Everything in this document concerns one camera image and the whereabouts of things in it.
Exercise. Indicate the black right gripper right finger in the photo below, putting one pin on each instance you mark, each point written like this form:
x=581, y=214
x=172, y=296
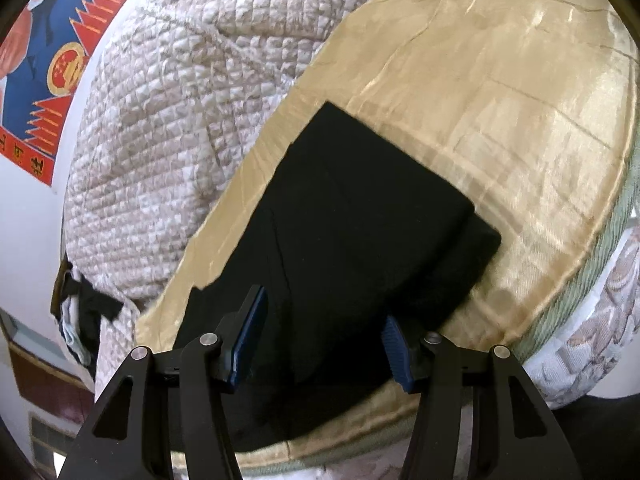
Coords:
x=479, y=417

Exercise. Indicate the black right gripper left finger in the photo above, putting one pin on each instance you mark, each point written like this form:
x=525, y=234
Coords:
x=156, y=401

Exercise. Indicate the black pants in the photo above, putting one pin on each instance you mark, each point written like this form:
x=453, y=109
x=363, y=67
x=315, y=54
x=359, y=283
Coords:
x=350, y=232

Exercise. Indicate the dark red wooden cabinet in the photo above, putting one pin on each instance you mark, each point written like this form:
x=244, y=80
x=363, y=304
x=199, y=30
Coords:
x=54, y=391

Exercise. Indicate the dark clothes pile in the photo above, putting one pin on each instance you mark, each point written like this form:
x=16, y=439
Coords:
x=78, y=309

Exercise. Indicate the gold satin bedspread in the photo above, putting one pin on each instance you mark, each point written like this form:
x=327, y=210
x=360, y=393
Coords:
x=529, y=107

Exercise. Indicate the beige quilted floral comforter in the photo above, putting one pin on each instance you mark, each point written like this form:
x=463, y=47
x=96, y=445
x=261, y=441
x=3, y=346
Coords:
x=179, y=95

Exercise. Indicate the window with frame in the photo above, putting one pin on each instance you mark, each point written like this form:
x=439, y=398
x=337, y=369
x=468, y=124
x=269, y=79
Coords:
x=50, y=446

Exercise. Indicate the red blue wall poster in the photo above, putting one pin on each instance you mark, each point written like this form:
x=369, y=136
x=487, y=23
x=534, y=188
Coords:
x=42, y=60

